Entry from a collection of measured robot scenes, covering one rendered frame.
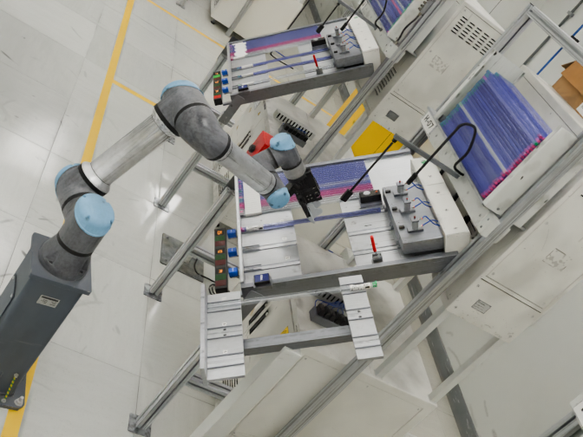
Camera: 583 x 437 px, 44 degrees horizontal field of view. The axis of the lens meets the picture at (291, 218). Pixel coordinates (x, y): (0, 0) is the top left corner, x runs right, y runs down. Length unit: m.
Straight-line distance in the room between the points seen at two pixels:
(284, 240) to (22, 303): 0.88
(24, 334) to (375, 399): 1.27
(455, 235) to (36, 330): 1.34
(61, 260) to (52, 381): 0.66
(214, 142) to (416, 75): 1.80
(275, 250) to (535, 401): 1.93
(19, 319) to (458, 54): 2.38
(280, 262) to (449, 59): 1.64
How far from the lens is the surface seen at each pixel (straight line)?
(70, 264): 2.16
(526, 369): 4.05
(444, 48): 3.62
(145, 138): 2.12
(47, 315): 2.28
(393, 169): 2.82
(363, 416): 2.83
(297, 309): 2.63
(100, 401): 2.74
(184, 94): 2.08
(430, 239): 2.35
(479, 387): 4.23
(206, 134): 2.01
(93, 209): 2.10
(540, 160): 2.24
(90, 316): 2.98
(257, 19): 6.85
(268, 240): 2.51
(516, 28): 2.84
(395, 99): 3.66
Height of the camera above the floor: 1.93
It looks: 25 degrees down
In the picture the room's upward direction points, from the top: 40 degrees clockwise
